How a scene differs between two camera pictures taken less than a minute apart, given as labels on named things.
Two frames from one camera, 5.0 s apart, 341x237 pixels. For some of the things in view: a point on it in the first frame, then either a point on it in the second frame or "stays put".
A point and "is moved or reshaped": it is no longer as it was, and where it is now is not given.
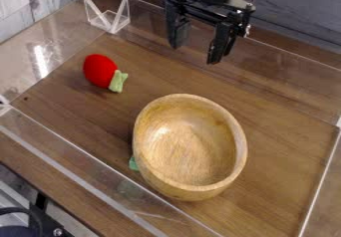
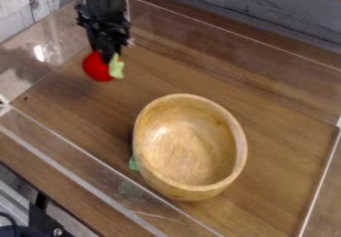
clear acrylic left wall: (40, 47) stays put
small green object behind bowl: (132, 163) stays put
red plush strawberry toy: (100, 70) is moved or reshaped
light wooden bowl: (188, 143) stays put
